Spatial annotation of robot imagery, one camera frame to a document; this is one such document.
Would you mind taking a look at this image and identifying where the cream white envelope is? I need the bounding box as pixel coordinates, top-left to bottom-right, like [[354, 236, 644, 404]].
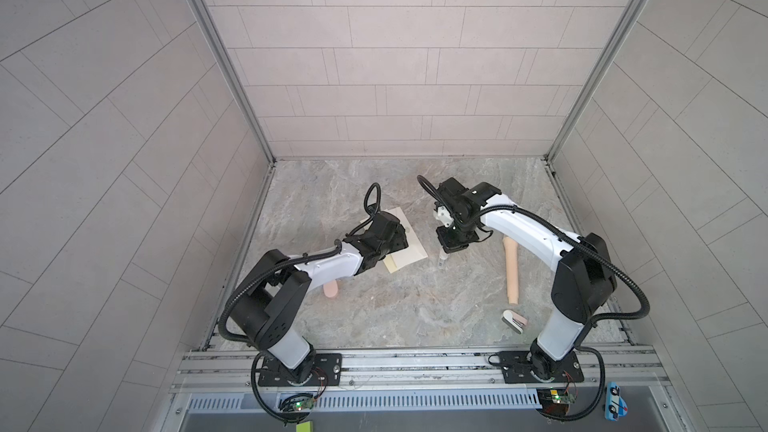
[[388, 207, 428, 271]]

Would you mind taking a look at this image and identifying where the circuit board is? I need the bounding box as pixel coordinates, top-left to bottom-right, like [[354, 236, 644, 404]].
[[537, 388, 578, 417], [279, 393, 317, 414]]

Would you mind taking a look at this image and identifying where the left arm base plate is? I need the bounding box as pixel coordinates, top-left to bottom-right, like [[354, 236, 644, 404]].
[[256, 352, 343, 387]]

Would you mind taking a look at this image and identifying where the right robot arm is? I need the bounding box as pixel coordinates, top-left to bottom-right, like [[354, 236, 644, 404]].
[[417, 176, 650, 382]]

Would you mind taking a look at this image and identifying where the blue toy car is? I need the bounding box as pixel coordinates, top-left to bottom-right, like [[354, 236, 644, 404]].
[[604, 382, 628, 422]]

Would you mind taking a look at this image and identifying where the aluminium rail frame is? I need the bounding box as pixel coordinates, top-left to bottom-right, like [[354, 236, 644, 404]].
[[154, 343, 693, 431]]

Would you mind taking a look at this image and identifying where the green sticky note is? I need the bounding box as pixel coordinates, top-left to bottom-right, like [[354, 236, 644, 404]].
[[295, 421, 314, 432]]

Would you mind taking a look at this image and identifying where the left circuit board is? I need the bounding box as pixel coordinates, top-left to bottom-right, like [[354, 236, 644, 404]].
[[279, 393, 317, 414]]

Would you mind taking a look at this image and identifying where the pink white tape dispenser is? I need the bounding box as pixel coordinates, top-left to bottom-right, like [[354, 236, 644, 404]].
[[502, 310, 528, 334]]

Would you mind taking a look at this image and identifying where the beige toy microphone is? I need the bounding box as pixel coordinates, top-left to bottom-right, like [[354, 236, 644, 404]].
[[503, 236, 520, 305]]

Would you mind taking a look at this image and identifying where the pink oval eraser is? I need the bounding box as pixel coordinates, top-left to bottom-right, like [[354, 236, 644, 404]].
[[322, 280, 339, 298]]

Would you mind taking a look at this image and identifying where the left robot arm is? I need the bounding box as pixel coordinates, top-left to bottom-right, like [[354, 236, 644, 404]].
[[218, 212, 408, 384]]

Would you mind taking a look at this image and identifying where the yellow envelope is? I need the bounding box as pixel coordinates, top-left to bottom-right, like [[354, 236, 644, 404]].
[[383, 255, 399, 273]]

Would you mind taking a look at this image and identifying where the right circuit board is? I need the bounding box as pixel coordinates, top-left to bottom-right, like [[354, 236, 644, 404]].
[[537, 388, 578, 417]]

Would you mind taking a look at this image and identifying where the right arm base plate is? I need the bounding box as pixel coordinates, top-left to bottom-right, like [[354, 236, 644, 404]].
[[488, 350, 584, 384]]

